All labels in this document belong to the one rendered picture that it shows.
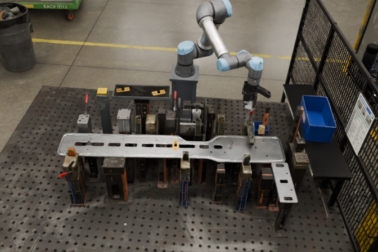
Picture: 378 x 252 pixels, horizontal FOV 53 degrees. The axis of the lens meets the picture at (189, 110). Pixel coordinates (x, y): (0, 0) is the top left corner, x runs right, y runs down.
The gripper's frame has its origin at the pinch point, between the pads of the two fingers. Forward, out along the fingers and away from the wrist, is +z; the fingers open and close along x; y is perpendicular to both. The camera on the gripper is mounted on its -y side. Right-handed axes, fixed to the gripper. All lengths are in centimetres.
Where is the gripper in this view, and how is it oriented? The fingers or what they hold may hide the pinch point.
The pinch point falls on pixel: (252, 108)
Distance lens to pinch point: 236.0
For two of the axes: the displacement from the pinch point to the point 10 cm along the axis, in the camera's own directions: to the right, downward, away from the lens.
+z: -0.3, 7.7, 6.4
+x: 0.0, 6.4, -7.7
